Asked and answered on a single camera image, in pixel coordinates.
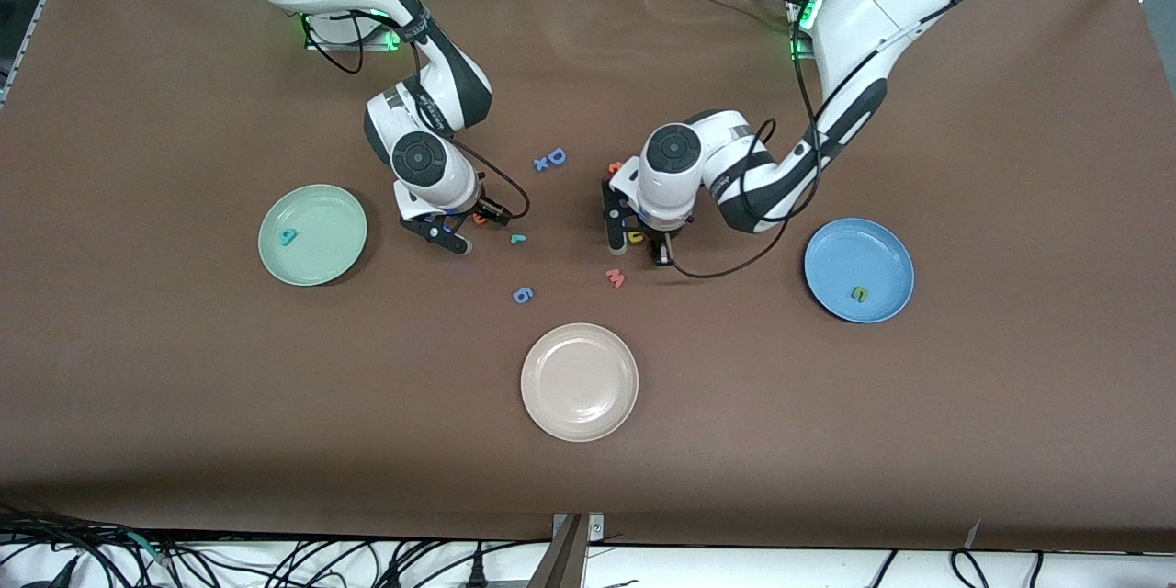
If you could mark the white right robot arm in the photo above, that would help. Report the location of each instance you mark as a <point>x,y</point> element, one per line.
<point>423,161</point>

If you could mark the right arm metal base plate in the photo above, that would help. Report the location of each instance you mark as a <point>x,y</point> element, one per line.
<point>322,44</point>

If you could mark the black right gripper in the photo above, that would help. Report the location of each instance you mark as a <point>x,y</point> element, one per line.
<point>488,209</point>

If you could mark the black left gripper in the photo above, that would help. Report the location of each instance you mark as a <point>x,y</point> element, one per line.
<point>660,242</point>

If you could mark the beige round plate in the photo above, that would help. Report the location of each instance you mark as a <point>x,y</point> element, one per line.
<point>579,381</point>

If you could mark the pink foam letter w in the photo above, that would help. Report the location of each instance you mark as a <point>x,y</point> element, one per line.
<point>615,277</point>

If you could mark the brown table cover sheet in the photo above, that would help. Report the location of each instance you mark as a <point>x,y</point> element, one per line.
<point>276,432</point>

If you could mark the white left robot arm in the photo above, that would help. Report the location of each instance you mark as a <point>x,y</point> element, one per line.
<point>864,9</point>

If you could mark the blue foam letter D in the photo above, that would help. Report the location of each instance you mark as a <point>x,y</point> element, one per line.
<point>557,156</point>

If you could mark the blue round plate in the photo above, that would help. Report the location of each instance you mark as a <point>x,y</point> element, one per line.
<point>873,262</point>

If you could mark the blue foam number 6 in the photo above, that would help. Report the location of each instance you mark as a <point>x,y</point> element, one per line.
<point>522,295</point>

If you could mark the light green round plate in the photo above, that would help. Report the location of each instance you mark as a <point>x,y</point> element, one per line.
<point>326,220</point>

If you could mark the grey aluminium profile bar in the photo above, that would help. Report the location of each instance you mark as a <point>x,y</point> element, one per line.
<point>565,565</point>

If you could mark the small metal corner bracket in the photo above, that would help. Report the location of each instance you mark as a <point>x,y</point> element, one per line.
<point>595,528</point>

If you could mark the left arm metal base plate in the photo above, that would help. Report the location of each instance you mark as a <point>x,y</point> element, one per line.
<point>797,53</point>

